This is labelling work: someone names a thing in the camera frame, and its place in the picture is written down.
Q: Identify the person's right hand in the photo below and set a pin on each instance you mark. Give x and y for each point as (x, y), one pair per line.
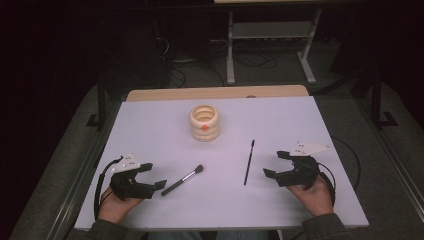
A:
(313, 200)

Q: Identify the cream ringed brush holder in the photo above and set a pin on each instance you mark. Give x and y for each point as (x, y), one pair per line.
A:
(204, 123)

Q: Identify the black spoolie brush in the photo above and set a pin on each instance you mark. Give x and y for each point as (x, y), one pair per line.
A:
(249, 163)

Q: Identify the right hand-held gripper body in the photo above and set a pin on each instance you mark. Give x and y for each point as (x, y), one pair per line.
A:
(301, 173)

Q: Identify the black makeup brush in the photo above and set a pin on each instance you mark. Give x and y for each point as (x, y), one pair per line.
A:
(181, 181)

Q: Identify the white metal stand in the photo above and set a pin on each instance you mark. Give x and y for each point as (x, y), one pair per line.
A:
(271, 30)

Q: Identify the person's left hand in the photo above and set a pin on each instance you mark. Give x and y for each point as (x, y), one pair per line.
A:
(113, 208)

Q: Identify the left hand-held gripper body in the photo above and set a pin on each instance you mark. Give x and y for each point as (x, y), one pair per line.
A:
(128, 190)

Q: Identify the black metal post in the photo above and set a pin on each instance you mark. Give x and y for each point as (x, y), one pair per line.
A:
(101, 103)
(376, 100)

